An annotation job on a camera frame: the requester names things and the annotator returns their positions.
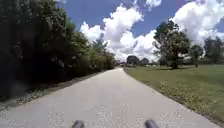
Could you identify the distant row of trees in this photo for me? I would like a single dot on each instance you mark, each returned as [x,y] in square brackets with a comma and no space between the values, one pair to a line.
[135,60]

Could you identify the pale grey paved path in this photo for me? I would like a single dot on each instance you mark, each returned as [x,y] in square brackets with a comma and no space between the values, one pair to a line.
[110,93]

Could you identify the large broad tree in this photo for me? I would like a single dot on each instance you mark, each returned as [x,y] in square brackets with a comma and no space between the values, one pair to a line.
[171,41]

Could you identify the row of dense trees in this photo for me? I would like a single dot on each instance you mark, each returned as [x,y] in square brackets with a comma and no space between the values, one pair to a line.
[40,43]

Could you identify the green grass field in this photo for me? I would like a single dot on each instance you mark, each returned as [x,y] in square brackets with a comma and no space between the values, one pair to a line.
[186,83]

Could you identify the grass and dirt verge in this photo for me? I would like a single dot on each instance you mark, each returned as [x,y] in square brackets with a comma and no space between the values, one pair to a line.
[40,90]

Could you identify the small slim tree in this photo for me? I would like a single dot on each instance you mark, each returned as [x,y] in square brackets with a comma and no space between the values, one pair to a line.
[196,52]

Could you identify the dark tree clump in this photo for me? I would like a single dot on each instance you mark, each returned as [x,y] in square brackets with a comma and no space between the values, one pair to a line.
[213,49]

